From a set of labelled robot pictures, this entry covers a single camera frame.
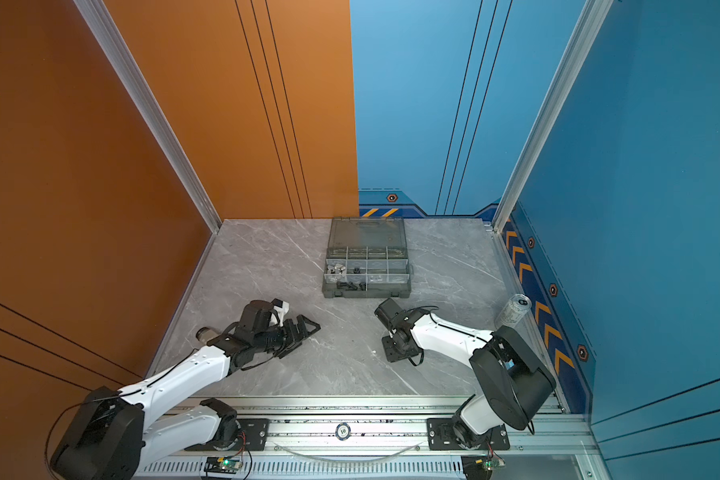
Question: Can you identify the grey plastic organizer box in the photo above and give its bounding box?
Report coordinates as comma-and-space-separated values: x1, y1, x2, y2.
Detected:
322, 217, 413, 298

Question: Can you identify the brown cylinder object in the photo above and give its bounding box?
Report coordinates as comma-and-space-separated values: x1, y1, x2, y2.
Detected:
195, 327, 220, 345

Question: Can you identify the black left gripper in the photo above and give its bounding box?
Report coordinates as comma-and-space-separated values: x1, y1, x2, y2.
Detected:
254, 314, 322, 357

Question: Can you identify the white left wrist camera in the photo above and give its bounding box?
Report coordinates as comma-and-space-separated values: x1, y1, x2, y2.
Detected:
269, 298, 290, 327

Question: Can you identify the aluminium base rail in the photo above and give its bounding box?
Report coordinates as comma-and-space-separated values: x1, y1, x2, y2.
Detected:
135, 393, 609, 479

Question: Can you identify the green circuit board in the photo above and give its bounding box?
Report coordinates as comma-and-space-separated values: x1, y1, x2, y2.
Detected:
203, 457, 244, 476

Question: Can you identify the aluminium corner post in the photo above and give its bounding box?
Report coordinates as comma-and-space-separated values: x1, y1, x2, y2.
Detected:
74, 0, 222, 235
491, 0, 613, 234

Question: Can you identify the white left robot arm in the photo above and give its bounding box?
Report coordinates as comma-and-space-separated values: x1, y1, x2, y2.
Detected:
44, 299, 321, 479

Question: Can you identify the left aluminium corner post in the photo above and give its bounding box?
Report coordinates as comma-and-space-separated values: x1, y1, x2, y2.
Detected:
74, 0, 222, 235

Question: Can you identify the right aluminium corner post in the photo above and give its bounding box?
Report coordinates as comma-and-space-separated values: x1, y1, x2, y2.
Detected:
491, 0, 613, 234

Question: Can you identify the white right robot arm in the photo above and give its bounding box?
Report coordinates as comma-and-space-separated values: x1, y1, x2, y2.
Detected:
374, 298, 557, 450

